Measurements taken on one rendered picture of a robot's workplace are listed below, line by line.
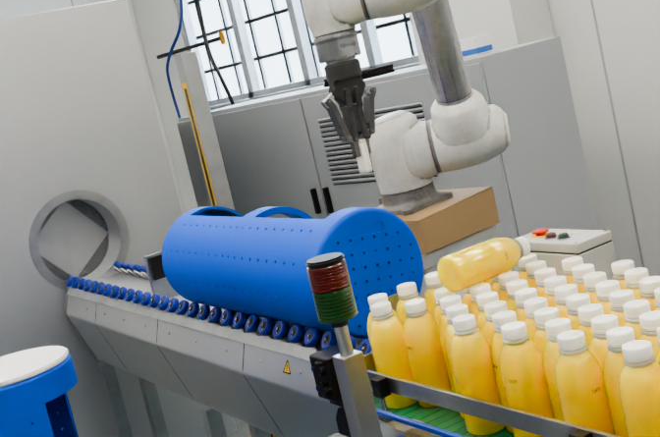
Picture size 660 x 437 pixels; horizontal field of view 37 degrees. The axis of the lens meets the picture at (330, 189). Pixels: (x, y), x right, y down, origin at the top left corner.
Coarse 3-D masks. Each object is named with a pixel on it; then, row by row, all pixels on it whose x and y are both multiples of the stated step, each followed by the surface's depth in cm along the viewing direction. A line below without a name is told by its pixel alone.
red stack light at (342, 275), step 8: (336, 264) 154; (344, 264) 155; (312, 272) 154; (320, 272) 154; (328, 272) 153; (336, 272) 154; (344, 272) 155; (312, 280) 155; (320, 280) 154; (328, 280) 154; (336, 280) 154; (344, 280) 155; (312, 288) 155; (320, 288) 154; (328, 288) 154; (336, 288) 154
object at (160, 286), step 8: (144, 256) 321; (152, 256) 321; (160, 256) 322; (152, 264) 320; (160, 264) 322; (152, 272) 320; (160, 272) 322; (152, 280) 322; (160, 280) 323; (152, 288) 323; (160, 288) 323; (168, 288) 325; (160, 296) 323; (168, 296) 324
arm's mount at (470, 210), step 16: (464, 192) 285; (480, 192) 280; (432, 208) 274; (448, 208) 272; (464, 208) 276; (480, 208) 280; (496, 208) 284; (416, 224) 265; (432, 224) 267; (448, 224) 271; (464, 224) 275; (480, 224) 280; (416, 240) 266; (432, 240) 267; (448, 240) 271
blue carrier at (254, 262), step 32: (192, 224) 272; (224, 224) 256; (256, 224) 240; (288, 224) 228; (320, 224) 216; (352, 224) 213; (384, 224) 217; (192, 256) 263; (224, 256) 247; (256, 256) 232; (288, 256) 219; (352, 256) 213; (384, 256) 217; (416, 256) 222; (192, 288) 269; (224, 288) 250; (256, 288) 233; (288, 288) 219; (384, 288) 217; (288, 320) 233; (352, 320) 213
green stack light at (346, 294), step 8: (344, 288) 155; (352, 288) 157; (312, 296) 156; (320, 296) 154; (328, 296) 154; (336, 296) 154; (344, 296) 154; (352, 296) 156; (320, 304) 155; (328, 304) 154; (336, 304) 154; (344, 304) 154; (352, 304) 156; (320, 312) 155; (328, 312) 154; (336, 312) 154; (344, 312) 154; (352, 312) 155; (320, 320) 156; (328, 320) 155; (336, 320) 154; (344, 320) 154
